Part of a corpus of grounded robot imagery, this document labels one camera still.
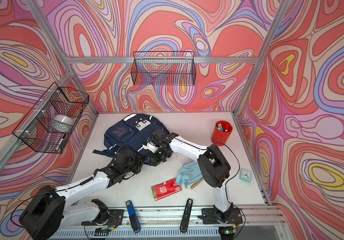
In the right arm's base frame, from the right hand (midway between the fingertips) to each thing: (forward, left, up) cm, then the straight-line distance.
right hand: (153, 166), depth 84 cm
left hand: (+4, +2, +3) cm, 6 cm away
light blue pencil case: (-3, -20, -5) cm, 21 cm away
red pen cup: (+18, -42, +6) cm, 46 cm away
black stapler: (-28, -16, -6) cm, 32 cm away
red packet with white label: (-11, -6, -7) cm, 14 cm away
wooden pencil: (-9, -23, -8) cm, 26 cm away
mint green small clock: (-5, -53, -6) cm, 54 cm away
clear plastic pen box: (+6, -20, -7) cm, 22 cm away
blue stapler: (-27, +8, -7) cm, 29 cm away
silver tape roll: (+11, +41, +27) cm, 50 cm away
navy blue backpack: (+23, +14, +4) cm, 27 cm away
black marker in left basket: (+5, +44, +20) cm, 48 cm away
